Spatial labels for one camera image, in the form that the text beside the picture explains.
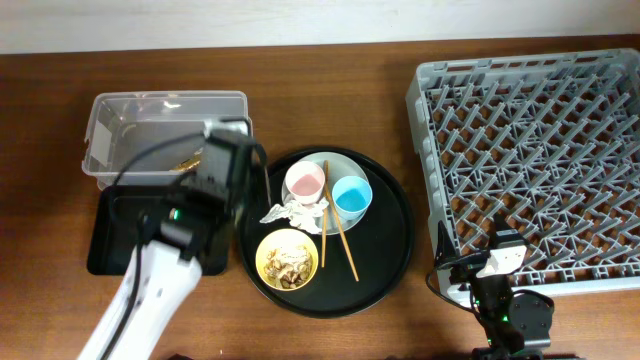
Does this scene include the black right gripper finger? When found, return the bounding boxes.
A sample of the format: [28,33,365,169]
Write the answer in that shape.
[492,214,528,249]
[434,221,456,267]

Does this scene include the gold snack wrapper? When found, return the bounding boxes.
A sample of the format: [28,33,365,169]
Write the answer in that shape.
[172,149,203,172]

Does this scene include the pink plastic cup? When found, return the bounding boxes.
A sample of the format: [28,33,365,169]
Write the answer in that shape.
[284,161,326,205]

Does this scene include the white tissue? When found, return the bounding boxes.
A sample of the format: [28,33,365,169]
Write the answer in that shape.
[259,196,329,235]

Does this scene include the blue plastic cup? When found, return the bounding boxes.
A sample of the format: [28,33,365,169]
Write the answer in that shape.
[331,176,373,220]

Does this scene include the yellow bowl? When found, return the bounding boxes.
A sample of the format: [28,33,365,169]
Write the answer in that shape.
[255,229,319,292]

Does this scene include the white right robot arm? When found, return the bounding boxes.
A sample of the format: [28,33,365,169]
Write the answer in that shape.
[434,215,555,360]

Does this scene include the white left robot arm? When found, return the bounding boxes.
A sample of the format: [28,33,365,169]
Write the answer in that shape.
[79,129,266,359]

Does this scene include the grey dishwasher rack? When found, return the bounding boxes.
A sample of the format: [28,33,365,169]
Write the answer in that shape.
[406,49,639,296]

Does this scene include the round black tray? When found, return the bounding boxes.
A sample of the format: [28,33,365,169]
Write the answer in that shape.
[238,146,415,318]

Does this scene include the wooden chopstick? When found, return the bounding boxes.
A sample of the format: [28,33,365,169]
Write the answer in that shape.
[321,207,329,268]
[323,160,360,282]

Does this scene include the grey round plate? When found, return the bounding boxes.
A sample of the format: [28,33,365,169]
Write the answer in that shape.
[281,151,368,235]

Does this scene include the clear plastic bin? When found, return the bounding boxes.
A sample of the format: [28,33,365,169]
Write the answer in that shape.
[81,90,253,190]

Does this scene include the black rectangular tray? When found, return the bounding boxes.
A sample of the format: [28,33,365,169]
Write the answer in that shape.
[86,185,232,277]

